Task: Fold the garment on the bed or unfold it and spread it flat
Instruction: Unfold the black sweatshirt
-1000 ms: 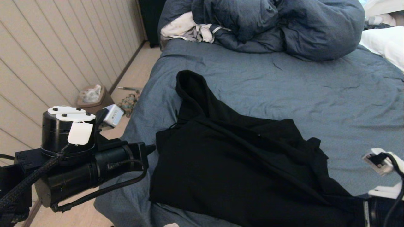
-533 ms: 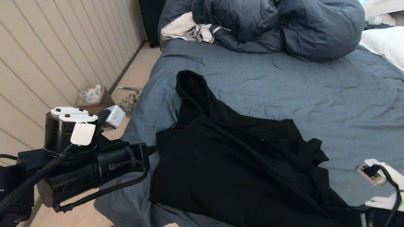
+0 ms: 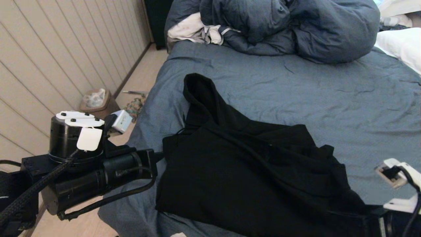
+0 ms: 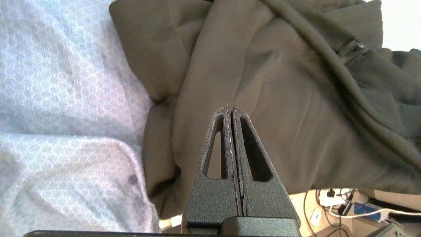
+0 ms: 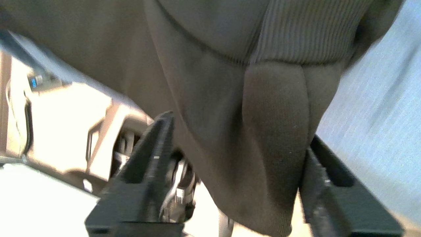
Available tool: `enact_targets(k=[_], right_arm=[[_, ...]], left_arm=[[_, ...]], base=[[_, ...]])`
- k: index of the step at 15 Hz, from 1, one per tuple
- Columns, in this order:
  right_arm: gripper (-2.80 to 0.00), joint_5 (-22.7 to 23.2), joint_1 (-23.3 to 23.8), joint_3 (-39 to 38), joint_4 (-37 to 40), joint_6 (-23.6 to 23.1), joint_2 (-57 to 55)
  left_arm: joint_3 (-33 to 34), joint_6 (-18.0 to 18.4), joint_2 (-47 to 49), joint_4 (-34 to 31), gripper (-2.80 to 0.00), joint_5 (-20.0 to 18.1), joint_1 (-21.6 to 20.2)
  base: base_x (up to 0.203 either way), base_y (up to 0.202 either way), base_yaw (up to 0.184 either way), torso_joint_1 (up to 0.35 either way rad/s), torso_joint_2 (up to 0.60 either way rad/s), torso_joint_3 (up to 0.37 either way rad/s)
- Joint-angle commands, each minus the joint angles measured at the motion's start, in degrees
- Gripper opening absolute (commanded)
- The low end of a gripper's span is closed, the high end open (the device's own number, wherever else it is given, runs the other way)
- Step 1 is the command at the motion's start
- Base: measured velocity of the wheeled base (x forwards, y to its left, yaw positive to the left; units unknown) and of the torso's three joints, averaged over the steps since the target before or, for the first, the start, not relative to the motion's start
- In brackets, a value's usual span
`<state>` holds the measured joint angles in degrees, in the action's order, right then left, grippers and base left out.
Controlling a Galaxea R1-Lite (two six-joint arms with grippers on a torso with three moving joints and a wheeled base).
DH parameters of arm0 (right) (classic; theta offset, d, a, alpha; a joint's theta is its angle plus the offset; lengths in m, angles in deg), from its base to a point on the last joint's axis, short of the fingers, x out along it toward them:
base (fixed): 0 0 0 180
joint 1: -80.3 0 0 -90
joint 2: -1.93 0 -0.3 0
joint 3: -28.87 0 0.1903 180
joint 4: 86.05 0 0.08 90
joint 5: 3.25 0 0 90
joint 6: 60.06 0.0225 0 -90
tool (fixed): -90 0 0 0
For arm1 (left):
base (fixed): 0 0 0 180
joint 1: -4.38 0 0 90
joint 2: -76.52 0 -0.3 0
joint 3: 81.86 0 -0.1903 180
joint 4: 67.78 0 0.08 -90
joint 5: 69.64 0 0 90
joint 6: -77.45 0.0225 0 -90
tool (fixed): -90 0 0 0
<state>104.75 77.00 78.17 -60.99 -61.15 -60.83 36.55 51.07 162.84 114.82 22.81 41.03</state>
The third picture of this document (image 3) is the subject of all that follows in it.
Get black braided cable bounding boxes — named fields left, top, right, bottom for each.
left=0, top=150, right=80, bottom=226

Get crumpled white garment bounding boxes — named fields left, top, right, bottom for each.
left=167, top=13, right=240, bottom=46

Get white blanket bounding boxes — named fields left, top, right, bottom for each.
left=378, top=0, right=421, bottom=18

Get clear plastic bin bag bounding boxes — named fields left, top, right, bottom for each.
left=82, top=88, right=106, bottom=108

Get dark blue duvet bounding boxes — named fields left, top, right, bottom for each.
left=164, top=0, right=381, bottom=65

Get black hoodie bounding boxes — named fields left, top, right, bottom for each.
left=155, top=73, right=385, bottom=237

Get black cabinet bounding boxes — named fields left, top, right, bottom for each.
left=144, top=0, right=174, bottom=50

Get brown trash bin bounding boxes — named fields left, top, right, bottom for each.
left=79, top=88, right=120, bottom=120

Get white pillow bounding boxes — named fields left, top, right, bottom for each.
left=375, top=28, right=421, bottom=74

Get colourful braided rope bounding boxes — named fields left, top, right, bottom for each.
left=123, top=98, right=145, bottom=123

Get beige crumpled item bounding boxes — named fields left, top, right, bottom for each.
left=380, top=15, right=413, bottom=28

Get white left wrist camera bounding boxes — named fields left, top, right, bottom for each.
left=105, top=110, right=133, bottom=135

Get smooth black left arm cable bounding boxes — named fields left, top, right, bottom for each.
left=58, top=166, right=158, bottom=221

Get blue-sheeted bed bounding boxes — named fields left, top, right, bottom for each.
left=98, top=39, right=421, bottom=237

